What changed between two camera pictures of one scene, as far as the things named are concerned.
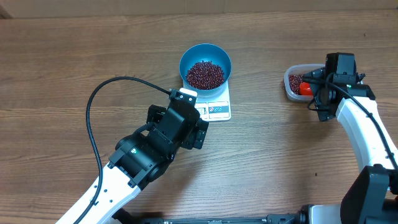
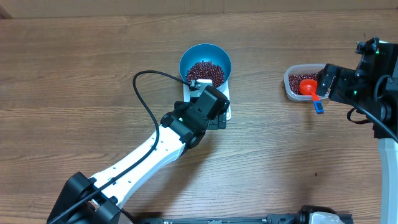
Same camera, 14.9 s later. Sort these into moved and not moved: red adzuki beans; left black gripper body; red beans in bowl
Moved: left black gripper body
Not moved: red adzuki beans; red beans in bowl
